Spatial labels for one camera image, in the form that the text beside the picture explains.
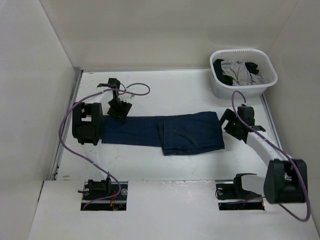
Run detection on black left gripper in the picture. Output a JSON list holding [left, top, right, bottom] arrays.
[[108, 98, 132, 124]]

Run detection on dark blue denim jeans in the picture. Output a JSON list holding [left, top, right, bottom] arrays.
[[101, 111, 225, 156]]

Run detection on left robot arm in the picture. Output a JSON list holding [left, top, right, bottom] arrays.
[[72, 78, 132, 146]]

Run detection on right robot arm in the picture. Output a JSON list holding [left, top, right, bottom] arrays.
[[219, 104, 308, 204]]

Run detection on grey garment in basket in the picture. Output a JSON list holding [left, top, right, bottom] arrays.
[[219, 59, 271, 86]]

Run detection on black garment in basket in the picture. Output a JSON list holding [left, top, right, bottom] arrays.
[[212, 58, 259, 86]]

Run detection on white plastic laundry basket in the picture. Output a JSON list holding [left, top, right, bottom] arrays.
[[209, 48, 278, 100]]

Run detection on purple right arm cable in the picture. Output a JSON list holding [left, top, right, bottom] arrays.
[[231, 90, 312, 222]]

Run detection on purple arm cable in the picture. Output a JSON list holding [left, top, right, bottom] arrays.
[[231, 90, 312, 222], [57, 82, 151, 210]]

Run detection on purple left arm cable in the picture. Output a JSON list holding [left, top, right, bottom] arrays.
[[57, 82, 151, 210]]

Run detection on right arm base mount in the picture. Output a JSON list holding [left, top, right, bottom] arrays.
[[215, 182, 265, 211]]

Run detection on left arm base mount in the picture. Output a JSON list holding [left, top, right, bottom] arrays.
[[77, 177, 129, 212]]

